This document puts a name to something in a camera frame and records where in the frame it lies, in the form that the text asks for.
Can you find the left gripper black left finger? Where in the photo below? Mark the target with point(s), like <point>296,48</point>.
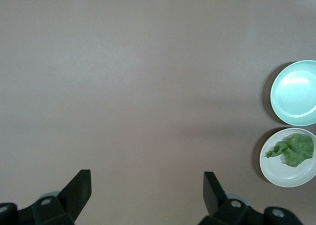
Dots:
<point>74,195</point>

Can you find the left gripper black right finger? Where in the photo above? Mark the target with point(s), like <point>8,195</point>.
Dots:
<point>217,200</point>

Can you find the green lettuce leaf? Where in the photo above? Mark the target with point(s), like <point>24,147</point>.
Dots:
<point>296,150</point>

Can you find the beige plate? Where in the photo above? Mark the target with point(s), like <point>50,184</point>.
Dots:
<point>279,173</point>

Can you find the mint green plate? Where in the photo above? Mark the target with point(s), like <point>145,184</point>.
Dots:
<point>293,96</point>

